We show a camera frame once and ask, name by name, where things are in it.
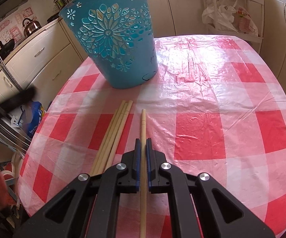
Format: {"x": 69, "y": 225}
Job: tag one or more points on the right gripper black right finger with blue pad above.
{"x": 199, "y": 205}

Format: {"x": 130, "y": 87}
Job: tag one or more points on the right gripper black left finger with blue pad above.
{"x": 88, "y": 205}

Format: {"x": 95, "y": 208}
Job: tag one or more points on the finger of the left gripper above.
{"x": 19, "y": 99}

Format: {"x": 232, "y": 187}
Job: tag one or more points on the single wooden chopstick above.
{"x": 143, "y": 178}

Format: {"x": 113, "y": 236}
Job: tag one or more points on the cream kitchen drawer cabinet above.
{"x": 46, "y": 60}

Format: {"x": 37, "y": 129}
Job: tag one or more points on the blue plastic bag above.
{"x": 27, "y": 118}

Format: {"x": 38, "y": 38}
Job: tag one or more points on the black pan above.
{"x": 7, "y": 48}

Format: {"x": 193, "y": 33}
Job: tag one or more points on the steel kettle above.
{"x": 30, "y": 26}

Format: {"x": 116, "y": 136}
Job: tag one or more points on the red white checkered tablecloth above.
{"x": 213, "y": 106}

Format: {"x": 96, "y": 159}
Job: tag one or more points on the teal cutout plastic basket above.
{"x": 117, "y": 35}

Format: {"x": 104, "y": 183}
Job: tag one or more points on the white plastic bag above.
{"x": 220, "y": 16}

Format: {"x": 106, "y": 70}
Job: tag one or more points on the white shelf rack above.
{"x": 240, "y": 18}

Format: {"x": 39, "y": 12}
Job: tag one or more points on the cream tall cabinets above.
{"x": 184, "y": 17}

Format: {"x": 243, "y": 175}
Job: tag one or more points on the metal mop handle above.
{"x": 4, "y": 66}

